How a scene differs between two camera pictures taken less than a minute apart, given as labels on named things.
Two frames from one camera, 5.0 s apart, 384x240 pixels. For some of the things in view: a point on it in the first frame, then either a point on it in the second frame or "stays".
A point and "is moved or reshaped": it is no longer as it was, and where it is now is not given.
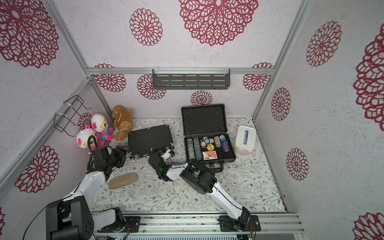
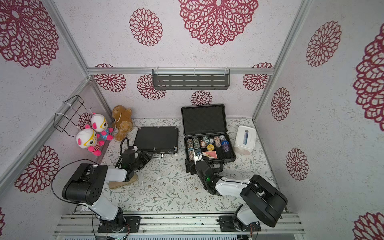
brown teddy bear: (123, 122) stays
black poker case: (144, 143) is moved or reshaped
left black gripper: (121, 152) -> (145, 157)
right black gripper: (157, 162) -> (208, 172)
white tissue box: (245, 140) stays
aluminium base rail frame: (205, 223) stays
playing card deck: (209, 155) stays
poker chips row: (194, 145) stays
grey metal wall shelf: (191, 79) stays
